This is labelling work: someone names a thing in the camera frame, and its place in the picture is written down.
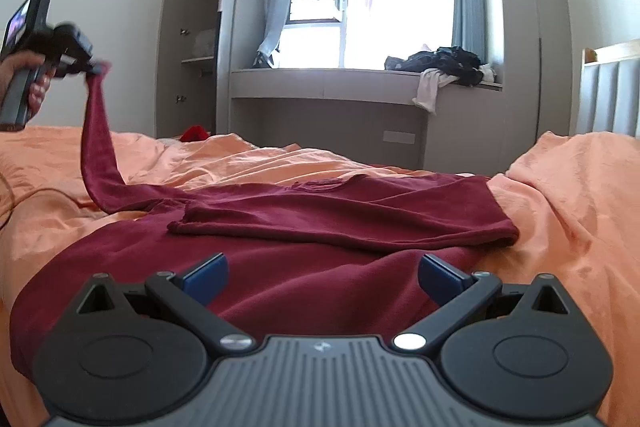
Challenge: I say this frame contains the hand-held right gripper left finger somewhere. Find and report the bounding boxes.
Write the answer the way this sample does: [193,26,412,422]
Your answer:
[75,252,256,353]

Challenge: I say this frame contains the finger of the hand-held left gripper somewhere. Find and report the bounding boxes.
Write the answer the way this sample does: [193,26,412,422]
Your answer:
[82,59,113,78]

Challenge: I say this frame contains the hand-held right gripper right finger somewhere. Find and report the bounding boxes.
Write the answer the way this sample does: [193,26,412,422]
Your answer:
[392,253,573,353]

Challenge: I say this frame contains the maroon long-sleeve shirt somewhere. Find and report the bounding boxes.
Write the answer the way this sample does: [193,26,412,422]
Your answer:
[10,62,521,378]

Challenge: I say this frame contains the pile of dark clothes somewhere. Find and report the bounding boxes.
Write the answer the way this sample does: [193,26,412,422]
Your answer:
[385,47,486,88]

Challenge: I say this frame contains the person's left hand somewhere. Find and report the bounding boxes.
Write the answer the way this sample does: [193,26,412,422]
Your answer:
[0,52,52,120]

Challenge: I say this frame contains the open grey wardrobe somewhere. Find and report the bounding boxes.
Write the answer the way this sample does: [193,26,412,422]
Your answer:
[155,0,281,140]

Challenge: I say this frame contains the red plush item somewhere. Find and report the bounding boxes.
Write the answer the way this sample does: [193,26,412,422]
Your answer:
[180,124,211,142]

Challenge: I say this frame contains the orange blanket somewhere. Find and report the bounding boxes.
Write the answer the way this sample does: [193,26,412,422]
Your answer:
[0,124,640,427]

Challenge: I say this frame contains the white hanging cloth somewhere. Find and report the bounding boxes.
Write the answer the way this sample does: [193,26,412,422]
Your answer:
[412,67,461,115]

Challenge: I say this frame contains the grey window bench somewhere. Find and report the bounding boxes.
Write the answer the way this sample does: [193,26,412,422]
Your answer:
[230,67,506,168]

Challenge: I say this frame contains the tall closed grey wardrobe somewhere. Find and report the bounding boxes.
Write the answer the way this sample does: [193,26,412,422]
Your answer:
[487,0,576,162]

